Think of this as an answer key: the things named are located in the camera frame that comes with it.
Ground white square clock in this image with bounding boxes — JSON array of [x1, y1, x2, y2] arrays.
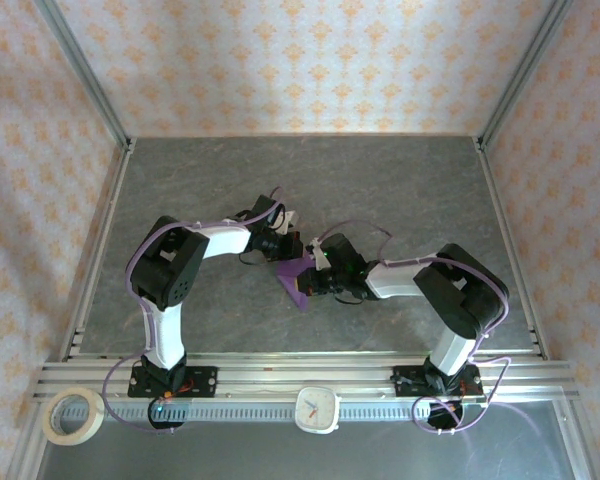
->
[[294, 386, 342, 435]]

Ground aluminium corner post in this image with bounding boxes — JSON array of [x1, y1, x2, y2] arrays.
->
[[32, 0, 134, 151], [477, 0, 576, 151]]

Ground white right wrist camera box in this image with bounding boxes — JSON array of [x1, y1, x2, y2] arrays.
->
[[307, 238, 330, 272]]

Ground purple paper sheet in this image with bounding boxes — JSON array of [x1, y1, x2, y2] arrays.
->
[[274, 252, 317, 312]]

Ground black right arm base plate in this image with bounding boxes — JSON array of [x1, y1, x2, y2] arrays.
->
[[392, 364, 486, 401]]

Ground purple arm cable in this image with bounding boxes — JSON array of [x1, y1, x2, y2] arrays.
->
[[309, 220, 511, 435], [101, 186, 287, 435]]

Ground beige masking tape roll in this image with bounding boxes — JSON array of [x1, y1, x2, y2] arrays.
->
[[43, 386, 105, 446]]

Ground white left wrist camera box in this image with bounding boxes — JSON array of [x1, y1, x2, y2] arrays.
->
[[278, 209, 301, 235]]

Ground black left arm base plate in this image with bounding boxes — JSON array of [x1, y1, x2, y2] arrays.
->
[[128, 366, 219, 400]]

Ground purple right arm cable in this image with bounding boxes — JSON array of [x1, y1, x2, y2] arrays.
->
[[309, 220, 511, 435]]

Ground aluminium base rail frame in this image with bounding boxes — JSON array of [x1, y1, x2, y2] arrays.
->
[[32, 352, 579, 401]]

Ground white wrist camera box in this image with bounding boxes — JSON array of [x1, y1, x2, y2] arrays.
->
[[307, 238, 330, 272], [278, 209, 301, 235]]

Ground aluminium side rail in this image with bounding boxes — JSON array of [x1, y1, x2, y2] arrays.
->
[[473, 137, 549, 361], [62, 138, 137, 362]]

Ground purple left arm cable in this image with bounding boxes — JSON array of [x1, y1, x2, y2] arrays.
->
[[101, 186, 287, 435]]

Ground grey metal shelf panel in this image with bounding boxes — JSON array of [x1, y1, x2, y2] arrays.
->
[[34, 399, 579, 480]]

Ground grey slotted cable duct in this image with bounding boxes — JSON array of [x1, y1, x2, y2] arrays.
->
[[59, 399, 481, 424]]

